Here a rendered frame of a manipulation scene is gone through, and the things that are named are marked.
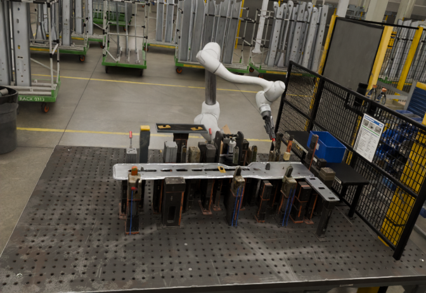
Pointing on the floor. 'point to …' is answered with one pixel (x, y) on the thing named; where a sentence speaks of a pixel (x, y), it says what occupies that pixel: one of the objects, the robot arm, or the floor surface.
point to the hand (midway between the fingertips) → (272, 135)
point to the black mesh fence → (363, 158)
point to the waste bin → (8, 118)
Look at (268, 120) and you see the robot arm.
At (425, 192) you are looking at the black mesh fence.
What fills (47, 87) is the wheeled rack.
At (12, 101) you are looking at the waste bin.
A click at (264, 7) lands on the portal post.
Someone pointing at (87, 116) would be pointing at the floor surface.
